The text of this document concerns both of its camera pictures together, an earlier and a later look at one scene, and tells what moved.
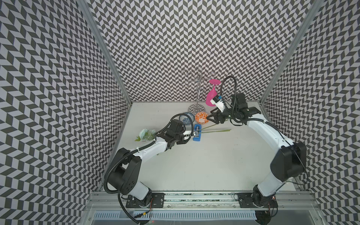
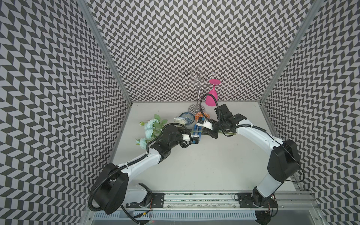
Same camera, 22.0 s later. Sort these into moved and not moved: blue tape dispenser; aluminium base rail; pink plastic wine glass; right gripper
Moved: right gripper
Not moved: pink plastic wine glass; blue tape dispenser; aluminium base rail
